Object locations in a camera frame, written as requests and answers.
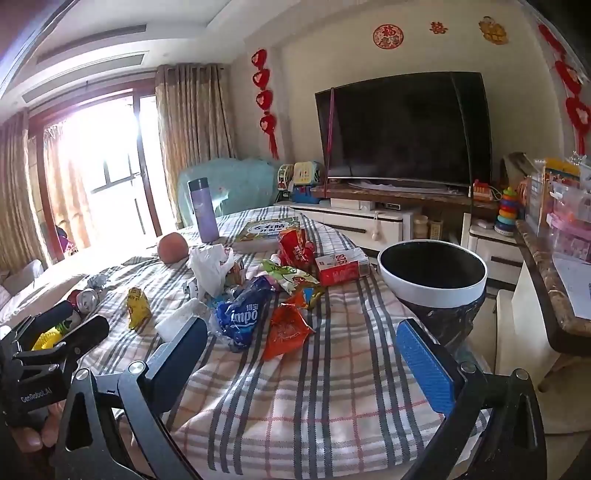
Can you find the red toy telephone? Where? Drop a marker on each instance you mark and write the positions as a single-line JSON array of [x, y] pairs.
[[482, 190]]

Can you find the black white-rimmed trash bin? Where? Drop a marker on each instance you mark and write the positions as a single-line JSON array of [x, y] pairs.
[[434, 295]]

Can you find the peach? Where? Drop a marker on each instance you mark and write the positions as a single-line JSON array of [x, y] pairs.
[[171, 247]]

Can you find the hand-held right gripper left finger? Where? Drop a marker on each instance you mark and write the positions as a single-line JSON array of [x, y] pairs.
[[182, 344]]

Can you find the white paper sheet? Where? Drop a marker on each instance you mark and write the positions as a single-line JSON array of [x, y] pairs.
[[577, 286]]

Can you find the brown paper bag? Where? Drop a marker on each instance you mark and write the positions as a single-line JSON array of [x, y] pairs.
[[517, 168]]

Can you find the white and blue toy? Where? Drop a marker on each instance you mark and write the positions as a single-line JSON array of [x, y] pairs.
[[302, 177]]

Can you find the person's left hand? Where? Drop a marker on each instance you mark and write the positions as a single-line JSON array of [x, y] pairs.
[[32, 436]]

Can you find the red heart garland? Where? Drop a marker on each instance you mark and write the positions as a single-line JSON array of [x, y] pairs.
[[577, 110], [265, 99]]

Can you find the small red wall decal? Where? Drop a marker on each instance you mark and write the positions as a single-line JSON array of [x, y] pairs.
[[438, 27]]

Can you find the white sofa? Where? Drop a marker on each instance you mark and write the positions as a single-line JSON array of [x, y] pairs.
[[27, 295]]

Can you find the round red wall decal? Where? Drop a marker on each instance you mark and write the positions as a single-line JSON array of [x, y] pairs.
[[388, 36]]

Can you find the glass balcony door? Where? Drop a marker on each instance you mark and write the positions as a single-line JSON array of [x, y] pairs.
[[106, 161]]

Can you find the red snack packet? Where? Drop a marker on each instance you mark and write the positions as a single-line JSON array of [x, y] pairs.
[[293, 249]]

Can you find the brown marble counter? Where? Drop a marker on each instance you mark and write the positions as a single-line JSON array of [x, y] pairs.
[[540, 267]]

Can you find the small flat white box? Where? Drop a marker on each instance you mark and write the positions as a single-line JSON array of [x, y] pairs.
[[485, 224]]

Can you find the stacked yellow cups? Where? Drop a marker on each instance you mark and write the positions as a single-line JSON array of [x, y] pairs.
[[420, 226]]

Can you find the crumpled paper ball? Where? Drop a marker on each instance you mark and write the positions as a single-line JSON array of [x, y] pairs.
[[95, 280]]

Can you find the beige patterned curtain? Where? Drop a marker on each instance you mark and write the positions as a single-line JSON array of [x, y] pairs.
[[194, 120], [18, 194]]

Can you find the white television cabinet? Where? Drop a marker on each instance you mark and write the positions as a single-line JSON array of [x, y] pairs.
[[351, 221]]

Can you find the black television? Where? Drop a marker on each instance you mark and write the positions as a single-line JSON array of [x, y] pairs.
[[406, 129]]

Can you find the orange snack wrapper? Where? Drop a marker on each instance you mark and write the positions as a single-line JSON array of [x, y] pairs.
[[286, 330]]

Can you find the clear plastic storage boxes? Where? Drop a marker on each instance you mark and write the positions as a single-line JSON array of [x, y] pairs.
[[568, 217]]

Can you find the children's picture book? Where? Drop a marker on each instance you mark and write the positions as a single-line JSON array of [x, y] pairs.
[[268, 230]]

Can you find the yellow green packet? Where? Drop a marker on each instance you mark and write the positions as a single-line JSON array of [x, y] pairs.
[[46, 340]]

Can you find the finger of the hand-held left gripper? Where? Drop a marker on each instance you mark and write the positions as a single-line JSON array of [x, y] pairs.
[[55, 318], [85, 337]]

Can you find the teal dust cover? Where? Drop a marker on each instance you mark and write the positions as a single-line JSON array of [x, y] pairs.
[[240, 184]]

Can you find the blue plastic wrapper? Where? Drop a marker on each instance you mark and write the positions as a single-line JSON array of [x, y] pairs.
[[240, 318]]

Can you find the green snack wrapper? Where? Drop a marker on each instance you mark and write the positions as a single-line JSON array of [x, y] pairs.
[[288, 277]]

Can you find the white plastic bag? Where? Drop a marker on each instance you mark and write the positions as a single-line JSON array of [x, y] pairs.
[[207, 270]]

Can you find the small wooden lantern box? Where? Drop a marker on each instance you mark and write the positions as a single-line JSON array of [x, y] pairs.
[[436, 230]]

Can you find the white tissue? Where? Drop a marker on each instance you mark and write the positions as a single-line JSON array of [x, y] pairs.
[[178, 318]]

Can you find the yellow snack wrapper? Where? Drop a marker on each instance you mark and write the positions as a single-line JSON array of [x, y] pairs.
[[138, 307]]

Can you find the red and white carton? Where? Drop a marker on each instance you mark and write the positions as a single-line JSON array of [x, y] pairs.
[[341, 272]]

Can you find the multicoloured candy wrapper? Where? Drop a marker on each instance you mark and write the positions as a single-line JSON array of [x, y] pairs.
[[304, 297]]

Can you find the crushed drink can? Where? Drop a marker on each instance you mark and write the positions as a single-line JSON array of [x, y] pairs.
[[87, 300]]

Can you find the hanging wooden bead charm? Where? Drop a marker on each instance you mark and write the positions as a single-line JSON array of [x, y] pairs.
[[376, 233]]

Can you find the yellow figure wall decal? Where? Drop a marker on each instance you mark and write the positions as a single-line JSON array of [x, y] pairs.
[[493, 30]]

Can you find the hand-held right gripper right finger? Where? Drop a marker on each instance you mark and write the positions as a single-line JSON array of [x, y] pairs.
[[425, 357]]

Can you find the purple drinking bottle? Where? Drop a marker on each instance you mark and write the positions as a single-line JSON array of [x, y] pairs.
[[203, 212]]

